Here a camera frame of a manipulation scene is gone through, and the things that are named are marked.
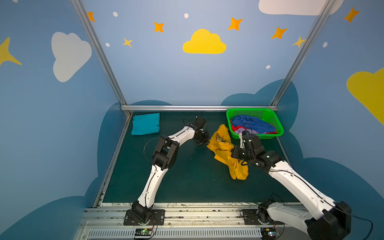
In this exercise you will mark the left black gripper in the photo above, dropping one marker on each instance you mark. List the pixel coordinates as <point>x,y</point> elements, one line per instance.
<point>202,137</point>

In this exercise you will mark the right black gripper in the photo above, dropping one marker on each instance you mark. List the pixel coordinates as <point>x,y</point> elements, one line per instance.
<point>240,153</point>

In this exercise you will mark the yellow printed t-shirt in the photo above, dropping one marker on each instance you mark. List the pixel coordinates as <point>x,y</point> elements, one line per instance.
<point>220,143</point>

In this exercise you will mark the green plastic laundry basket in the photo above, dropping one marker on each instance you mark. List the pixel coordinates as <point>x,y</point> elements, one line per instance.
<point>265,115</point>

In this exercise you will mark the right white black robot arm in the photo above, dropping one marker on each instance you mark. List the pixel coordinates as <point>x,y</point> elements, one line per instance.
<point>323,219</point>

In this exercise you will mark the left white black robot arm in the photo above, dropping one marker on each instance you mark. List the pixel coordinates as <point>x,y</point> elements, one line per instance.
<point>164,157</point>

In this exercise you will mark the lavender t-shirt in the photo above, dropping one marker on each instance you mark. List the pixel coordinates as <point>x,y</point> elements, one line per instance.
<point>240,130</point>

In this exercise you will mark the red t-shirt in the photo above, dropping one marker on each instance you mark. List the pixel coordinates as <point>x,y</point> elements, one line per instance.
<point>263,129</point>

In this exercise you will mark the blue t-shirt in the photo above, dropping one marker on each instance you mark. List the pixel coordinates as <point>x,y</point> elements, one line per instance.
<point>241,119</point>

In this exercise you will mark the folded teal t-shirt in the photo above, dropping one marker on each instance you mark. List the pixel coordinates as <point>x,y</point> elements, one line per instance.
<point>146,124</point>

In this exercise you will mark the right green circuit board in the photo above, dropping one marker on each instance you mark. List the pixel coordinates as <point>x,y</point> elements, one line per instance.
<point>268,234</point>

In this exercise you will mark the green circuit board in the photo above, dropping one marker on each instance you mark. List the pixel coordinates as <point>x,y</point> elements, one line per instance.
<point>143,233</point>
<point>268,234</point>

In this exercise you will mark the left green circuit board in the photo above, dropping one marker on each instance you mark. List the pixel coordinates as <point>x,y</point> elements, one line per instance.
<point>143,233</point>

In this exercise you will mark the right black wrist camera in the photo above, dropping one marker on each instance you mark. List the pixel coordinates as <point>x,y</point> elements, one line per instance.
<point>251,142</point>

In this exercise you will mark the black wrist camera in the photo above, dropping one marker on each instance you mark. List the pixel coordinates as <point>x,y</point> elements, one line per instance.
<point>251,142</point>
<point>199,122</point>

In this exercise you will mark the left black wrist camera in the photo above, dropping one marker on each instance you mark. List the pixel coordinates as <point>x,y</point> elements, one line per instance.
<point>199,122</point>

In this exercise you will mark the right side table rail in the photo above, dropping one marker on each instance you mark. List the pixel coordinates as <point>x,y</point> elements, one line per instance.
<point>284,151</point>

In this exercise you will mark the table rail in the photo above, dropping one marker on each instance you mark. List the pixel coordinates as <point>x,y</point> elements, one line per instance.
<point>107,177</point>
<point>284,151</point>

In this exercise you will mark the horizontal aluminium frame bar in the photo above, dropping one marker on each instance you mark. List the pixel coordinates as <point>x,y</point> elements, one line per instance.
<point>189,108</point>

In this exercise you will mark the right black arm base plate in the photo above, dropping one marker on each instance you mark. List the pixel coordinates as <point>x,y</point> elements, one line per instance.
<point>257,217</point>

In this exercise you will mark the aluminium mounting rail base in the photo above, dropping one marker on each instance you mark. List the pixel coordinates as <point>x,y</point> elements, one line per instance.
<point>183,221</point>

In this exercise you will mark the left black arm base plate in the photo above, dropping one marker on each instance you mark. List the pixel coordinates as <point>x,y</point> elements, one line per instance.
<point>155,217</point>

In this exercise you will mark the left side table rail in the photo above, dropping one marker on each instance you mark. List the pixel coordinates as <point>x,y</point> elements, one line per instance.
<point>107,177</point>

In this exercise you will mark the right aluminium frame post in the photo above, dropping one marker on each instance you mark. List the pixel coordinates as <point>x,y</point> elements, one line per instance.
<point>304,50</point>

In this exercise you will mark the aluminium frame post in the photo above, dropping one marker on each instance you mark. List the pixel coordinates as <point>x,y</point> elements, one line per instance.
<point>88,26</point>
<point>304,50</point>

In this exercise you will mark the left aluminium frame post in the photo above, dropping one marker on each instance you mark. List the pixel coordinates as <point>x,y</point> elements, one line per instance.
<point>88,26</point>

